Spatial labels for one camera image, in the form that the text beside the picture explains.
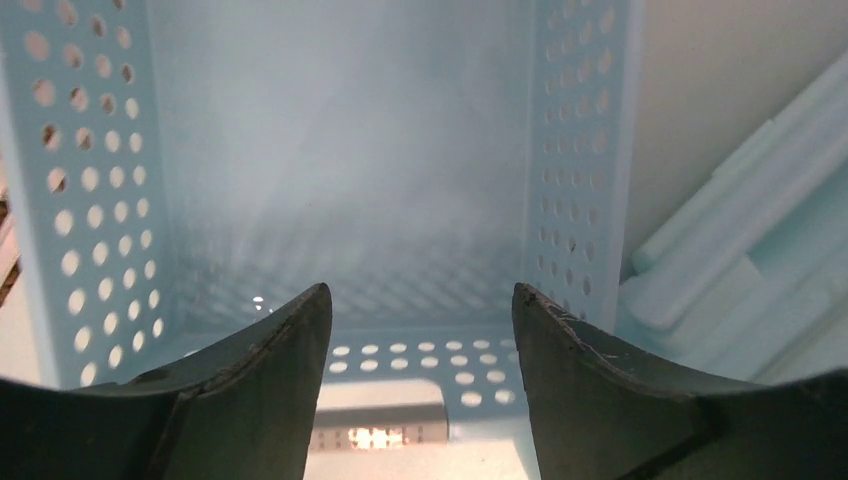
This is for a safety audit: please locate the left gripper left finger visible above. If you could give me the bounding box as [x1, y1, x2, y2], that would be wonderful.
[1, 283, 332, 479]

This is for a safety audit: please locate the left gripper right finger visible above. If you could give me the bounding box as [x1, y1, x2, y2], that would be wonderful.
[512, 283, 847, 479]

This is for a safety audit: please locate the light blue ribbed suitcase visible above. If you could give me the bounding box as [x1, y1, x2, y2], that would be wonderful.
[615, 58, 847, 382]

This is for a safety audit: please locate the blue perforated plastic basket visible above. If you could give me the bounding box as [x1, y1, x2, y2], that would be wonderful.
[0, 0, 647, 480]

